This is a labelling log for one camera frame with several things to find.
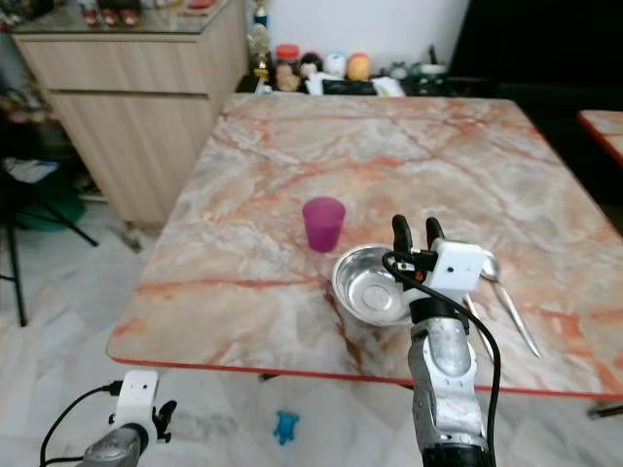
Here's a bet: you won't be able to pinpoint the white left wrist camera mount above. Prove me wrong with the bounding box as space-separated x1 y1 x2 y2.
114 370 160 429

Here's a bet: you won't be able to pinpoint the silver metal spoon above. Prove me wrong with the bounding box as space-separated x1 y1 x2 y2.
482 255 542 359

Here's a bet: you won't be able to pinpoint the large black screen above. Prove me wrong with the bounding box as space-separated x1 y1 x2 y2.
448 0 623 93

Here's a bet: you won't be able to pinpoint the green round basin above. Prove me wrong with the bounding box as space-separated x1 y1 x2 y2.
15 190 87 233

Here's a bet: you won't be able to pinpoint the white round figurine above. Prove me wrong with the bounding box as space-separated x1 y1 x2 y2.
324 53 348 79

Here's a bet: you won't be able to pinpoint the white paper sheet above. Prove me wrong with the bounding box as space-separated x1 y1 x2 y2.
8 159 59 185

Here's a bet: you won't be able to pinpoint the black tripod stand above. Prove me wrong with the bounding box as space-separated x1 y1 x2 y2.
0 163 100 328

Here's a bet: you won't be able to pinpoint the dark haired figurine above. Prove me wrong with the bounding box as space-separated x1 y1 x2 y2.
300 53 325 90

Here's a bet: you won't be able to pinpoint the jar with red lid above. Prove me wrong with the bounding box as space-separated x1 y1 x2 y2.
275 44 303 92

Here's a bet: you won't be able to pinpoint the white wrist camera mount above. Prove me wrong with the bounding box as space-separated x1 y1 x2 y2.
428 241 489 304
114 370 160 429

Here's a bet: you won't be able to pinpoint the black low console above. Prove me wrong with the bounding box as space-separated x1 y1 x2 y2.
238 75 497 98

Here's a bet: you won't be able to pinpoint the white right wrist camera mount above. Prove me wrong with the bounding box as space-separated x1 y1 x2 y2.
428 241 489 304

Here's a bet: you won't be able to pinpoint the light wooden cabinet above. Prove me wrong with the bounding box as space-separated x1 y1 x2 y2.
10 0 249 230

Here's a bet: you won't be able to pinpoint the marble side table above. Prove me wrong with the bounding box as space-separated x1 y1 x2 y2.
576 109 623 166

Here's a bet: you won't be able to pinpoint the gold trophy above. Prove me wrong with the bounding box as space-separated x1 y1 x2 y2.
248 0 274 84

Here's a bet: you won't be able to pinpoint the small blue toy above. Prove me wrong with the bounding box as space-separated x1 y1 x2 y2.
275 411 300 446

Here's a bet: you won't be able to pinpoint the stainless steel bowl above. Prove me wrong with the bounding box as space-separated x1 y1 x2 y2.
331 245 416 328

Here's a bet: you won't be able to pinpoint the purple plastic cup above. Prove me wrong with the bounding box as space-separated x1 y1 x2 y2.
302 197 348 254

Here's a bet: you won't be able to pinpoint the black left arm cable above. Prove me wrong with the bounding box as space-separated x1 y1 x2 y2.
40 382 124 467

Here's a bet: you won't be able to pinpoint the red figurines on cabinet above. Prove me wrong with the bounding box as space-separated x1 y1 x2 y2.
80 4 143 29

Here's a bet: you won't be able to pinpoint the yellow orange figurine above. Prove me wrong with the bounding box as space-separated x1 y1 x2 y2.
347 53 373 83

